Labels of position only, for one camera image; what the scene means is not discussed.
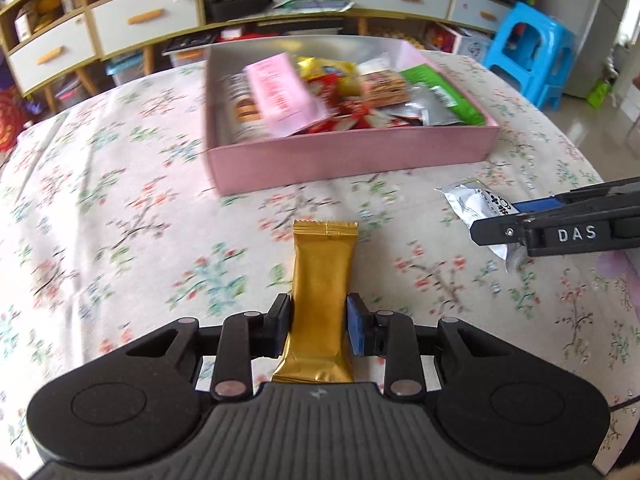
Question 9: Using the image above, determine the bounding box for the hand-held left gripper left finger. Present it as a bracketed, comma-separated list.
[122, 292, 293, 403]

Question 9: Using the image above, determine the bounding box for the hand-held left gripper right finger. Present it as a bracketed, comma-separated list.
[345, 292, 501, 402]

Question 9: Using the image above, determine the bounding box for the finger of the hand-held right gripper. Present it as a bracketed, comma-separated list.
[470, 202, 640, 257]
[512, 177, 640, 215]

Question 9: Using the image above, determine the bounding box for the gold snack bar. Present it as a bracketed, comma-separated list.
[271, 220, 359, 385]

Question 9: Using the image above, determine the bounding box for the white serrated snack packet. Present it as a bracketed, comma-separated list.
[434, 180, 526, 272]

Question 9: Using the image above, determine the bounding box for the green snack packet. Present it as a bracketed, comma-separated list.
[400, 64, 487, 127]

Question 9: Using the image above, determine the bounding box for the pink cardboard box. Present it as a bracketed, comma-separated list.
[201, 35, 501, 197]

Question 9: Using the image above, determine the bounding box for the pink snack packet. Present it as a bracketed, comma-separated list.
[243, 54, 328, 137]

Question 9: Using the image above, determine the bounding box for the yellow snack packet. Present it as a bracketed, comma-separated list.
[296, 56, 363, 97]

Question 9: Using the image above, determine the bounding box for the person's right hand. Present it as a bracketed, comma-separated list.
[597, 250, 640, 309]

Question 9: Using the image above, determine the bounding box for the white printed carton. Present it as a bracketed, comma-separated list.
[452, 30, 493, 61]

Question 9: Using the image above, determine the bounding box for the blue plastic stool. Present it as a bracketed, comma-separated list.
[482, 1, 577, 112]

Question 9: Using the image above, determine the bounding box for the floral tablecloth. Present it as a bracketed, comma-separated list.
[0, 50, 640, 480]

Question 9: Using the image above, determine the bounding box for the clear plastic storage bin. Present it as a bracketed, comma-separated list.
[105, 52, 146, 86]

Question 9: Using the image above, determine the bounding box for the red printed bag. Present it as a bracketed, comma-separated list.
[0, 87, 26, 153]

